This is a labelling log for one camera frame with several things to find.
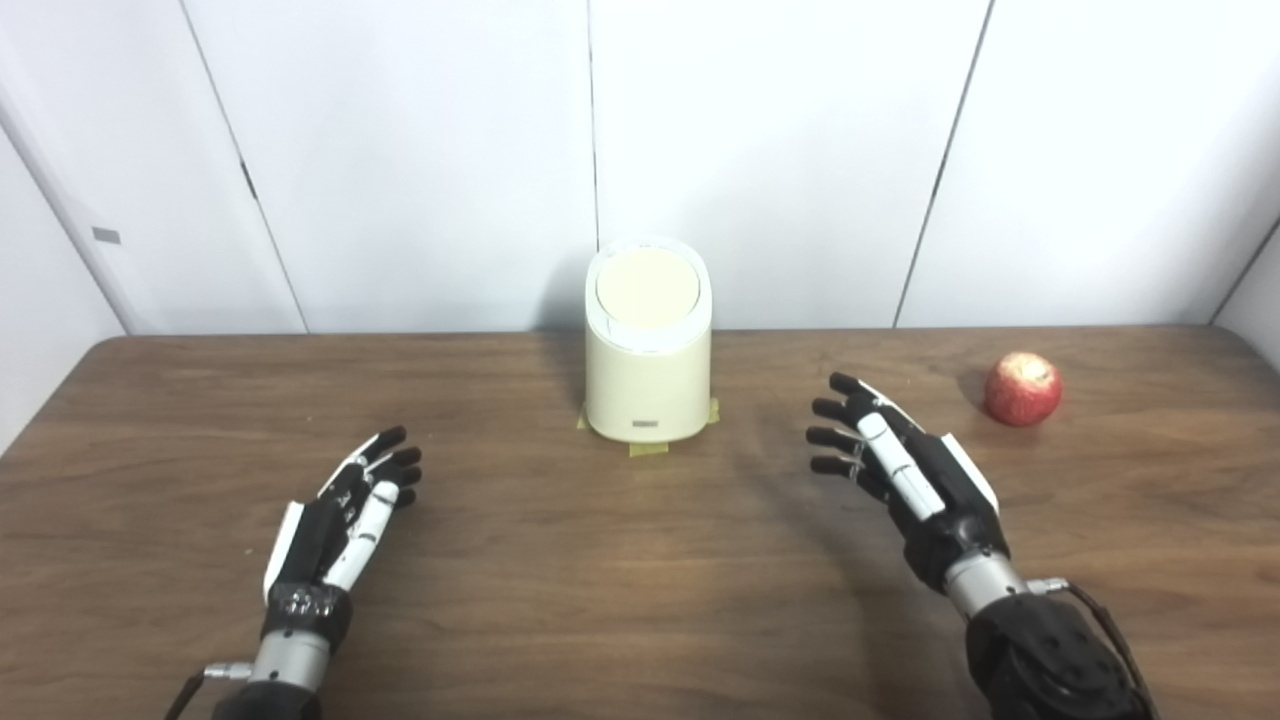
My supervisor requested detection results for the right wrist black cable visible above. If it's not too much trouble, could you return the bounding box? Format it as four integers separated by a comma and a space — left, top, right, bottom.
1028, 577, 1161, 720

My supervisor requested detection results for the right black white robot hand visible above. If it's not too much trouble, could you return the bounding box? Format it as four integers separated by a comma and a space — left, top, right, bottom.
806, 372, 1011, 593

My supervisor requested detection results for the cream round bin lid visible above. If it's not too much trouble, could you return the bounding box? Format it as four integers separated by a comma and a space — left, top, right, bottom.
596, 247, 701, 329

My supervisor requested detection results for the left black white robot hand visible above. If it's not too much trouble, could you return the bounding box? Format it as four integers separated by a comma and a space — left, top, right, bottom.
262, 426, 424, 651

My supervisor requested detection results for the red apple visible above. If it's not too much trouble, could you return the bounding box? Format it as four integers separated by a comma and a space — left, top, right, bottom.
984, 351, 1063, 428

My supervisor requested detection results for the cream-colored bin body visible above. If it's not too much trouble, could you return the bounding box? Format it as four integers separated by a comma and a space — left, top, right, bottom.
583, 237, 713, 443

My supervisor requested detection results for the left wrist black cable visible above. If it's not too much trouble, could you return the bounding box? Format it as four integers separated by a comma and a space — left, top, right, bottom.
165, 661, 256, 720

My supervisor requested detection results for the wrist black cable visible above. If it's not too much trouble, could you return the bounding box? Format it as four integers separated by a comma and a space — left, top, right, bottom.
165, 661, 256, 720
1028, 577, 1161, 720

